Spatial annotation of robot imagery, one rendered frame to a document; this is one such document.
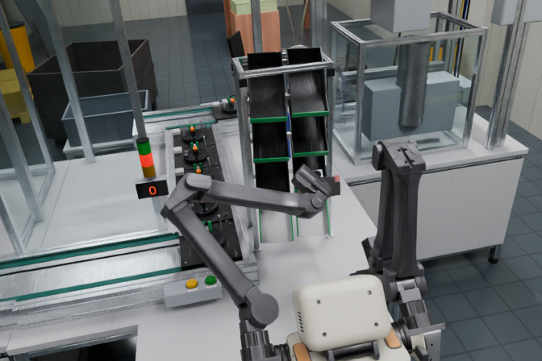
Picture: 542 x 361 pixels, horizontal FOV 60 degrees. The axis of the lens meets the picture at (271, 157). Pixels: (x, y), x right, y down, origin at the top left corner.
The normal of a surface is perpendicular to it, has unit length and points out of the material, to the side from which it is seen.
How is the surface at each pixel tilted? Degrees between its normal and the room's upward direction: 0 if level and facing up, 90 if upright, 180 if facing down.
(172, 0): 90
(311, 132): 25
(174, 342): 0
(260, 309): 40
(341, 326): 48
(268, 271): 0
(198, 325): 0
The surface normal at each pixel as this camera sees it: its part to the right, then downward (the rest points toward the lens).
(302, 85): -0.04, -0.58
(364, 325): 0.11, -0.24
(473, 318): -0.05, -0.87
